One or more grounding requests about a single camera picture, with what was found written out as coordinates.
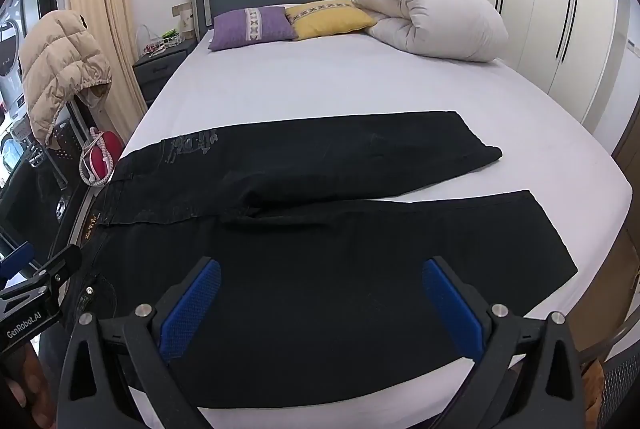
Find grey mesh chair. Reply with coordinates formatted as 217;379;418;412
597;349;640;429

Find person's left hand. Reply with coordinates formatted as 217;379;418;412
0;349;48;429

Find black pants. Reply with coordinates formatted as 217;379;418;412
65;110;580;410

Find yellow patterned pillow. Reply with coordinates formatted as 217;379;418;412
285;0;377;41

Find red and white bag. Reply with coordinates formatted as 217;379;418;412
80;126;123;187

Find cream wardrobe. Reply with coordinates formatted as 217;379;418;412
472;0;640;155

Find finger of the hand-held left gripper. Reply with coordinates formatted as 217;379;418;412
27;245;83;291
0;243;35;282

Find white bed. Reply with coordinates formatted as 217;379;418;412
107;2;631;429

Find dark grey nightstand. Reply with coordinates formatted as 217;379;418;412
132;38;197;107

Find purple patterned pillow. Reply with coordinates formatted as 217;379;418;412
207;6;298;51

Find beige puffer jacket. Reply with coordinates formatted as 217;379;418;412
19;9;112;150

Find white wire basket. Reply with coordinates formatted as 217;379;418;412
160;32;189;51

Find white pillow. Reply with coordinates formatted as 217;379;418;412
352;0;509;62

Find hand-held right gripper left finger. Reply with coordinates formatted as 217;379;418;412
57;256;223;429

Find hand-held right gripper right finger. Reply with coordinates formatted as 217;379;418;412
422;256;586;429

